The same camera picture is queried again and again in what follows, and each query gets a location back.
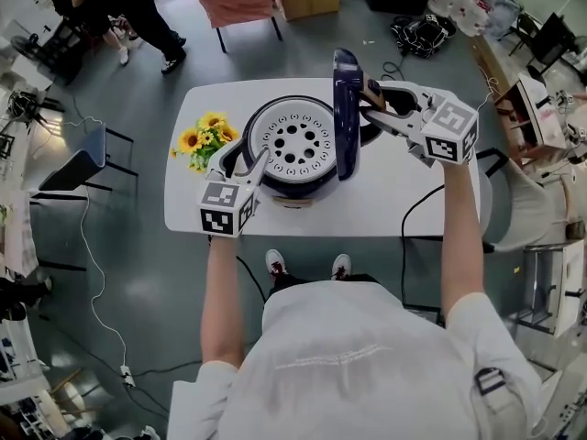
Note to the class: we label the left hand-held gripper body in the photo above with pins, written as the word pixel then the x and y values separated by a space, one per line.
pixel 220 209

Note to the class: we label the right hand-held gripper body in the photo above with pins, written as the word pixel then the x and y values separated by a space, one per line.
pixel 449 131

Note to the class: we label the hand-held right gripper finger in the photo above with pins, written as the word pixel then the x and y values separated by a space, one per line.
pixel 399 124
pixel 413 87

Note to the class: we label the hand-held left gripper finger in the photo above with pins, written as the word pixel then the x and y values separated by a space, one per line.
pixel 257 172
pixel 219 165

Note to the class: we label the navy blue rice cooker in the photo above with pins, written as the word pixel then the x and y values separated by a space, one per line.
pixel 316 165

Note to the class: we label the person's left forearm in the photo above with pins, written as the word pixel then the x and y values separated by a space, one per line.
pixel 222 300

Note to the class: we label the person's right forearm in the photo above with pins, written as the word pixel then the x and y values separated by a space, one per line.
pixel 461 245

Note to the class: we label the yellow sunflower bouquet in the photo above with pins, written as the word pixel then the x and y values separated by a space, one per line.
pixel 206 138

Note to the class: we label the black and white bag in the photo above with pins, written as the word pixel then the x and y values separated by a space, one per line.
pixel 422 35

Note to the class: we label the white table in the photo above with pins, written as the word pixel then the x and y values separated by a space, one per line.
pixel 206 103

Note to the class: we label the person's left shoe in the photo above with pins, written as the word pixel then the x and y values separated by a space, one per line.
pixel 277 264

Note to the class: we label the person's shoe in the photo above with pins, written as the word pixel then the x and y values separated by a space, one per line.
pixel 341 266
pixel 277 264

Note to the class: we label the wooden cabinet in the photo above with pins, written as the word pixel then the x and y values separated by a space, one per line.
pixel 534 113

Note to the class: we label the plastic bags of bottles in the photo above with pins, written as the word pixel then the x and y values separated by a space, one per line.
pixel 468 3

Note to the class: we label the light grey chair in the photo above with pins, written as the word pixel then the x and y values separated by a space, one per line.
pixel 527 200

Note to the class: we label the person's black trousers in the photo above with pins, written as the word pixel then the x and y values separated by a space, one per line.
pixel 321 281

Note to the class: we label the person's right shoe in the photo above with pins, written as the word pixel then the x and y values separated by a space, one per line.
pixel 341 266

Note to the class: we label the white power strip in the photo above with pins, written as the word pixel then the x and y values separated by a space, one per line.
pixel 128 376

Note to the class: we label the white cabinet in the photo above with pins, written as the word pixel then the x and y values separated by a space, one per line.
pixel 571 287

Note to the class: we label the person's white shirt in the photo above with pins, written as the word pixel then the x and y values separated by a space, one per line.
pixel 357 374

